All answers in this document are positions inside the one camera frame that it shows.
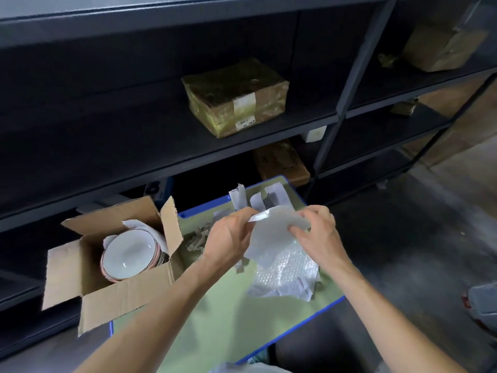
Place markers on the person's right hand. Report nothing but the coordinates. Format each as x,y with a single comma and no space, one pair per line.
322,240

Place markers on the person's left hand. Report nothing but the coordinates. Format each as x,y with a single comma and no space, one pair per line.
225,240

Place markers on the person's right thumb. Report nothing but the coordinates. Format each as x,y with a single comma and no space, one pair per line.
299,231

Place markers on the person's left thumb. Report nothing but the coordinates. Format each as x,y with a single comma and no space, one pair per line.
246,233

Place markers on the white foam sheet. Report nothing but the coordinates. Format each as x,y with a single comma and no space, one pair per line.
271,233

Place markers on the person's right forearm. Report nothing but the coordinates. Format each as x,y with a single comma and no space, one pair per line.
384,322

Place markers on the person's left forearm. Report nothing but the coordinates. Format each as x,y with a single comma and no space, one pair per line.
163,318

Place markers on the clear bubble wrap sheet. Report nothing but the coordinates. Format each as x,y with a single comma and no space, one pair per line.
285,273

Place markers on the torn white paper pieces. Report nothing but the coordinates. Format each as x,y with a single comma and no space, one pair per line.
271,196

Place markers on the shredded brown paper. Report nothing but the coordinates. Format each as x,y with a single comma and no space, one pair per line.
198,238

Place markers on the flat brown cardboard box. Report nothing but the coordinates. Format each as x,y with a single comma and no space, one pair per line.
281,163

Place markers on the blue cart with green top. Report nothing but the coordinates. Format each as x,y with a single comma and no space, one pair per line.
217,314

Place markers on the small white box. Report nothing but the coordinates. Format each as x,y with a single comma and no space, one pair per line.
315,134

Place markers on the white bowl with pink rim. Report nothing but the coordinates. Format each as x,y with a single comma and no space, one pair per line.
126,254

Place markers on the tape-wrapped brown package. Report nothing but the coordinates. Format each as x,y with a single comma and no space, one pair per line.
233,97

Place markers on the open cardboard box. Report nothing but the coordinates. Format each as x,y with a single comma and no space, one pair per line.
116,299

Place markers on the small taped brown packet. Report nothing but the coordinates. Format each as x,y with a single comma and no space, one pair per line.
403,107

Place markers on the dark metal shelving unit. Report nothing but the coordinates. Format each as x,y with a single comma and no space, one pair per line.
116,124

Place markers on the small crumpled brown package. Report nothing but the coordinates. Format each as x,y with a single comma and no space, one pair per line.
388,60

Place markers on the person's grey red shoe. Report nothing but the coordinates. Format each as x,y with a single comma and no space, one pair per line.
483,306

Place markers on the large stacked cardboard carton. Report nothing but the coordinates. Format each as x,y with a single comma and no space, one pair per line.
470,120

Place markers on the plain brown cardboard box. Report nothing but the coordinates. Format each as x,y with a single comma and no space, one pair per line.
442,48

